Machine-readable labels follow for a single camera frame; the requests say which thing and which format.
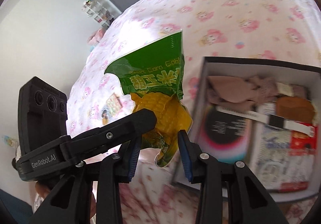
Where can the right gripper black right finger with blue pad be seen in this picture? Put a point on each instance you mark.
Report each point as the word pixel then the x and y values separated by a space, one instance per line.
pixel 248 200

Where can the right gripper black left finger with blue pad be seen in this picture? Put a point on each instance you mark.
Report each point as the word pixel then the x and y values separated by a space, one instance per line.
pixel 70 199

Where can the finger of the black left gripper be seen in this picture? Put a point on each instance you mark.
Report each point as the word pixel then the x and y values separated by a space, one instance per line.
pixel 99 140

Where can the green yellow corn snack bag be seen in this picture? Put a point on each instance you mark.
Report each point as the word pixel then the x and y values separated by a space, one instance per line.
pixel 153 77

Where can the white blue patterned booklet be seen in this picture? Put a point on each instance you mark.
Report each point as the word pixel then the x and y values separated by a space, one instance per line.
pixel 269 154

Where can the black pink booklet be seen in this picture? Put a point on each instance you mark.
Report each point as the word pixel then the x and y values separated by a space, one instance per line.
pixel 224 136

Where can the small colourful card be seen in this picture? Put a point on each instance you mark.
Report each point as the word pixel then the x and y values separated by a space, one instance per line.
pixel 111 109

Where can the red magazine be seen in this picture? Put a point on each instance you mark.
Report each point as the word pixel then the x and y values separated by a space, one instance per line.
pixel 299 162

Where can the white smartwatch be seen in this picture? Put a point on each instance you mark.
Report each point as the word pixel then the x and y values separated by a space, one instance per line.
pixel 272 121

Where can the black white cardboard box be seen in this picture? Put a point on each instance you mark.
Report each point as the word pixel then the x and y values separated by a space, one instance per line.
pixel 282 72

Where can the beige pink cloth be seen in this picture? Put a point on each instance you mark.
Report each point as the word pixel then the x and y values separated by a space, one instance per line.
pixel 240 94

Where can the brown wooden comb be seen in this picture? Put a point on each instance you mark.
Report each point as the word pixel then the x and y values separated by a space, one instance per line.
pixel 295 109

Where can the white wire shelf rack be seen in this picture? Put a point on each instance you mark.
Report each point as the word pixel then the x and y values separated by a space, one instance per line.
pixel 101 12

